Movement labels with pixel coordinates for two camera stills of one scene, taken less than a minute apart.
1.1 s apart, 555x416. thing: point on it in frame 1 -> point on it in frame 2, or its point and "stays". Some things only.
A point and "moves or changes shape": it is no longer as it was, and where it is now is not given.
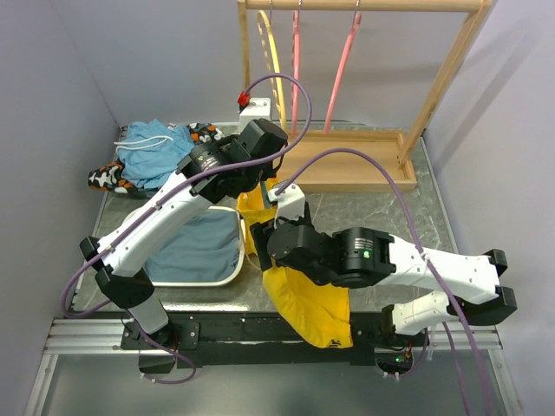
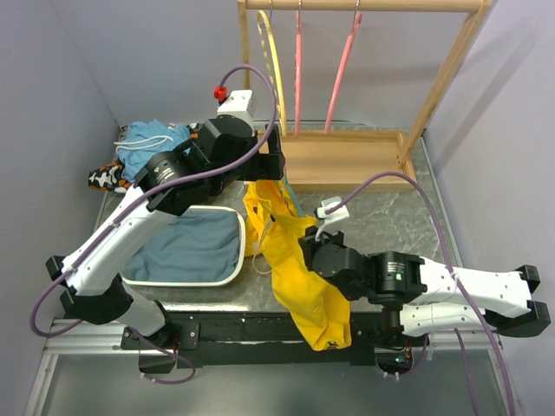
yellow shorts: [321, 311] stays
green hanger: [266, 202] moves or changes shape
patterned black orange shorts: [111, 177] stays
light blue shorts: [151, 152] stays
